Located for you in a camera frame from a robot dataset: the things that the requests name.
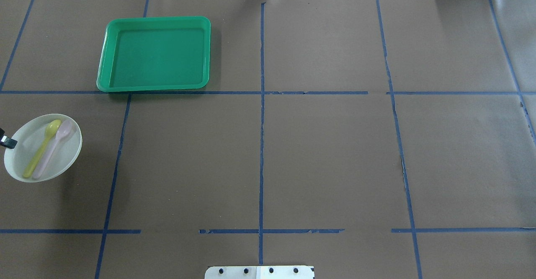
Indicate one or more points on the green plastic tray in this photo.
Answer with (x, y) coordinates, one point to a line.
(156, 53)

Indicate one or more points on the brown paper table cover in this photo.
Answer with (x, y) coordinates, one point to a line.
(381, 139)

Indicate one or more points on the pink plastic spoon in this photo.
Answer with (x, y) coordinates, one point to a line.
(64, 131)

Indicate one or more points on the white plate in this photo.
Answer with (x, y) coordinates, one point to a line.
(29, 138)

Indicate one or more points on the metal base plate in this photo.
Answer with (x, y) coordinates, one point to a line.
(260, 272)

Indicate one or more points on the yellow plastic spoon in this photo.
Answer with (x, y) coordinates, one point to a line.
(49, 133)

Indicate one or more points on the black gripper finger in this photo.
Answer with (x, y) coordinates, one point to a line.
(6, 141)

